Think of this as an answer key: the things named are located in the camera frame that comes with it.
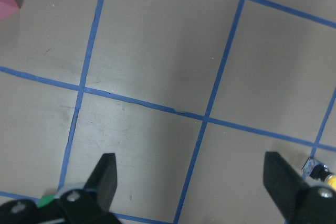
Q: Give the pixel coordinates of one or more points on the green cube near arm base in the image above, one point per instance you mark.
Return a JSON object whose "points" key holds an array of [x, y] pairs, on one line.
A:
{"points": [[45, 200]]}

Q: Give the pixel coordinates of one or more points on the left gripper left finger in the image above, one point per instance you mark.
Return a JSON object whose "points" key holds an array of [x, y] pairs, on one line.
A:
{"points": [[87, 202]]}

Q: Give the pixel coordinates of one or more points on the yellow push button switch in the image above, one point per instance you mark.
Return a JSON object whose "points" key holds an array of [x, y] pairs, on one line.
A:
{"points": [[318, 171]]}

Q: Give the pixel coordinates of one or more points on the pink cube far side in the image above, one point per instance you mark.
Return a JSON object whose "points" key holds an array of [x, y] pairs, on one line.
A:
{"points": [[8, 8]]}

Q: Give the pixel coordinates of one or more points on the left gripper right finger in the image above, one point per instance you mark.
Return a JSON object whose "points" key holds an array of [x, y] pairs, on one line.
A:
{"points": [[299, 199]]}

